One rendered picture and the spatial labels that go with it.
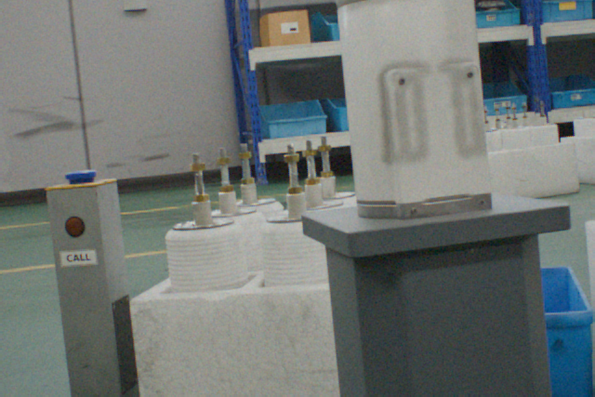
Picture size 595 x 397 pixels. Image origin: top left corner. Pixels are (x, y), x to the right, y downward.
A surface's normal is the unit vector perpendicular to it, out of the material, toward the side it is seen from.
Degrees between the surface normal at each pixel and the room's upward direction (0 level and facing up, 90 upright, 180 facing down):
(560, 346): 92
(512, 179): 90
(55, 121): 90
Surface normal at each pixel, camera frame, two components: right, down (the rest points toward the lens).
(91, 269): -0.19, 0.08
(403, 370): -0.55, 0.11
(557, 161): 0.31, 0.03
